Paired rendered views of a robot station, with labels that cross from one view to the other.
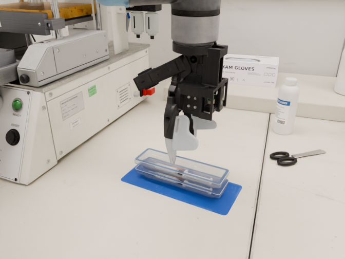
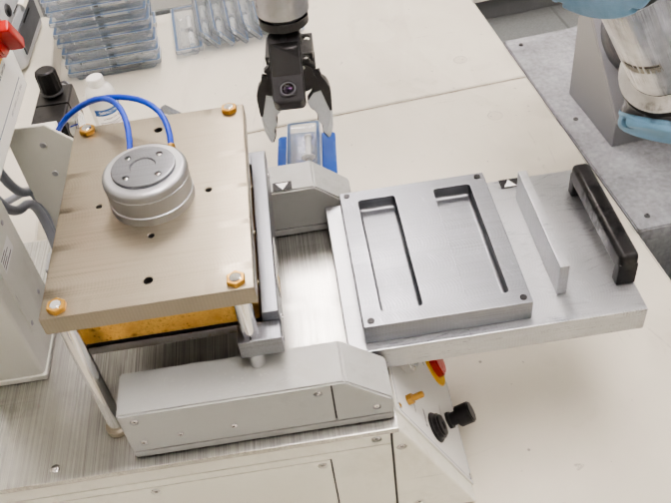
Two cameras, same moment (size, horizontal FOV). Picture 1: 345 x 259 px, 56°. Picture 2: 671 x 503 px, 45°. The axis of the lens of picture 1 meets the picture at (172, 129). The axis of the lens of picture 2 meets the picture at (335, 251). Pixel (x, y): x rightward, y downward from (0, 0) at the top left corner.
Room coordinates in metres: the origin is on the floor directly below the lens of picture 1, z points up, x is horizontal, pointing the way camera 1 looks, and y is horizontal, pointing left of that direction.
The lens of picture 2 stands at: (0.94, 0.94, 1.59)
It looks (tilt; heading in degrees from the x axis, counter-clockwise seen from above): 45 degrees down; 246
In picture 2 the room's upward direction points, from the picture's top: 8 degrees counter-clockwise
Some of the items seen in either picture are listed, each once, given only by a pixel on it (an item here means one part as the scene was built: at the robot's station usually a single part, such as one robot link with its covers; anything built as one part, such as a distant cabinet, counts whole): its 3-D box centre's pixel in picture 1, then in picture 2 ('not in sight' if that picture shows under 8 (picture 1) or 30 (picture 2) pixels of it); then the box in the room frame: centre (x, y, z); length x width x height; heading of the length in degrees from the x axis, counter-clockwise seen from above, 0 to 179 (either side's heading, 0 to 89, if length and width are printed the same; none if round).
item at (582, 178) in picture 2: not in sight; (601, 220); (0.43, 0.51, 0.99); 0.15 x 0.02 x 0.04; 67
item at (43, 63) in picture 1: (66, 55); (253, 205); (0.72, 0.24, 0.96); 0.26 x 0.05 x 0.07; 157
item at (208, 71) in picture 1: (197, 78); (288, 48); (0.52, -0.04, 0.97); 0.09 x 0.08 x 0.12; 62
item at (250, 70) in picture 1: (242, 69); not in sight; (1.08, -0.24, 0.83); 0.23 x 0.12 x 0.07; 73
